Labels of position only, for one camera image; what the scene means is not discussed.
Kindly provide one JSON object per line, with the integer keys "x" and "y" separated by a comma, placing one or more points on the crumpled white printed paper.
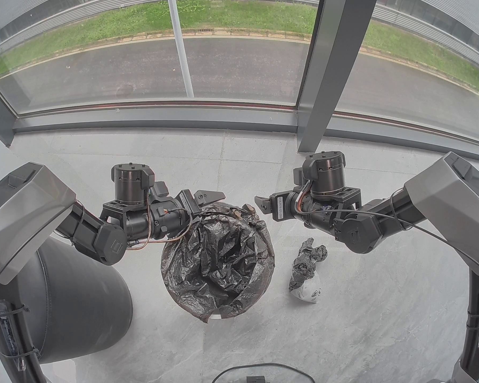
{"x": 308, "y": 293}

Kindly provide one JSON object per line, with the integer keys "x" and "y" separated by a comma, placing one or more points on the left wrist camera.
{"x": 159, "y": 192}

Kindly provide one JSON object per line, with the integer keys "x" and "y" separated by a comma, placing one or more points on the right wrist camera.
{"x": 302, "y": 172}

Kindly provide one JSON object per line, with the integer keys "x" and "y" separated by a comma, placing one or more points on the dark grey round chair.
{"x": 80, "y": 305}

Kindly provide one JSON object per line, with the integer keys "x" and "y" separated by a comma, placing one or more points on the crumpled black plastic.
{"x": 305, "y": 263}

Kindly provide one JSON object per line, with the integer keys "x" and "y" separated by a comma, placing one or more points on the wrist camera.
{"x": 159, "y": 192}
{"x": 302, "y": 172}

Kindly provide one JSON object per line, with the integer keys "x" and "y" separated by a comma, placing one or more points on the black plastic bag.
{"x": 219, "y": 261}

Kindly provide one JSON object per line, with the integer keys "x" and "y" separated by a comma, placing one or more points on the white trash bin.
{"x": 215, "y": 316}

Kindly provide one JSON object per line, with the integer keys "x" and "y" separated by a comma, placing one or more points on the window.
{"x": 239, "y": 70}

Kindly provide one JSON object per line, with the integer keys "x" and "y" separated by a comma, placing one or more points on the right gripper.
{"x": 293, "y": 208}

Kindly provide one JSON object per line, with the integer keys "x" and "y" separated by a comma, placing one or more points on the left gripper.
{"x": 169, "y": 220}

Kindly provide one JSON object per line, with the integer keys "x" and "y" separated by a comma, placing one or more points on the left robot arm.
{"x": 28, "y": 210}

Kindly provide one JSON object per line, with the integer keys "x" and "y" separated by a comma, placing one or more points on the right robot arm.
{"x": 439, "y": 198}

